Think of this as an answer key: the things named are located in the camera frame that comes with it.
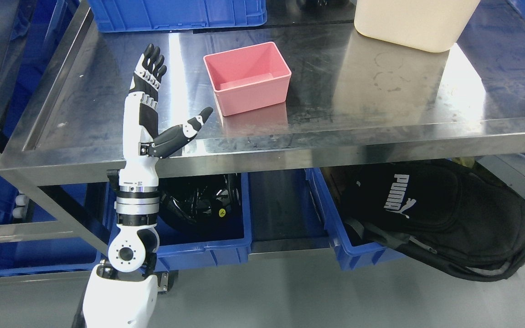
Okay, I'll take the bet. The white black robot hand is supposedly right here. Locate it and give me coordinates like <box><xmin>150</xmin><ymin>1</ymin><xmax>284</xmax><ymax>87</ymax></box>
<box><xmin>120</xmin><ymin>44</ymin><xmax>214</xmax><ymax>187</ymax></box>

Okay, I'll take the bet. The pink plastic storage box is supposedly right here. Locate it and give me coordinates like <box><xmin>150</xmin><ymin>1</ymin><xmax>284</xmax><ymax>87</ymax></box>
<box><xmin>203</xmin><ymin>41</ymin><xmax>292</xmax><ymax>117</ymax></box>

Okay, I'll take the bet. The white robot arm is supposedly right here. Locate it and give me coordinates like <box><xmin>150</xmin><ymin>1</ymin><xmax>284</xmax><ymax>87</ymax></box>
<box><xmin>72</xmin><ymin>169</ymin><xmax>159</xmax><ymax>328</ymax></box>

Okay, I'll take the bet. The beige plastic container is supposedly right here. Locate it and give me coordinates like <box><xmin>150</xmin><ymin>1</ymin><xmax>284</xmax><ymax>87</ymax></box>
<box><xmin>354</xmin><ymin>0</ymin><xmax>480</xmax><ymax>53</ymax></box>

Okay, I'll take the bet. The blue bin with helmet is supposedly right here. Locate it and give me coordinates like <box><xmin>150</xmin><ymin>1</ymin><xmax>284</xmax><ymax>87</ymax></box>
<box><xmin>108</xmin><ymin>172</ymin><xmax>253</xmax><ymax>273</ymax></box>

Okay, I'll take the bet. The black glossy helmet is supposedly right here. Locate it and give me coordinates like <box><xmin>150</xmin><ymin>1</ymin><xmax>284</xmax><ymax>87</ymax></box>
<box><xmin>159</xmin><ymin>174</ymin><xmax>242</xmax><ymax>231</ymax></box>

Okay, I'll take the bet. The blue bin lower left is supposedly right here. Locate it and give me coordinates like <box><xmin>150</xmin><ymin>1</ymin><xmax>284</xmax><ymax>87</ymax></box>
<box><xmin>0</xmin><ymin>176</ymin><xmax>102</xmax><ymax>277</ymax></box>

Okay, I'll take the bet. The blue crate on table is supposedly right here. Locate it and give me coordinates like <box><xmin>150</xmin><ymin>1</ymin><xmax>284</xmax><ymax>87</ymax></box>
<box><xmin>88</xmin><ymin>0</ymin><xmax>268</xmax><ymax>33</ymax></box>

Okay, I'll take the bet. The stainless steel table cart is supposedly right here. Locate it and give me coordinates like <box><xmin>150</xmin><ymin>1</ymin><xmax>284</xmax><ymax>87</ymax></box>
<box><xmin>0</xmin><ymin>0</ymin><xmax>525</xmax><ymax>251</ymax></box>

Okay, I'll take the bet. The blue bin with backpack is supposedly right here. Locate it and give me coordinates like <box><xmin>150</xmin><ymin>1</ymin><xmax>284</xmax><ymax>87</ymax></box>
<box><xmin>305</xmin><ymin>168</ymin><xmax>525</xmax><ymax>271</ymax></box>

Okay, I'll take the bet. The black Puma backpack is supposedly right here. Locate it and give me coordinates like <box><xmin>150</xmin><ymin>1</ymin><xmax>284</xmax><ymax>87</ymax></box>
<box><xmin>340</xmin><ymin>159</ymin><xmax>525</xmax><ymax>282</ymax></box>

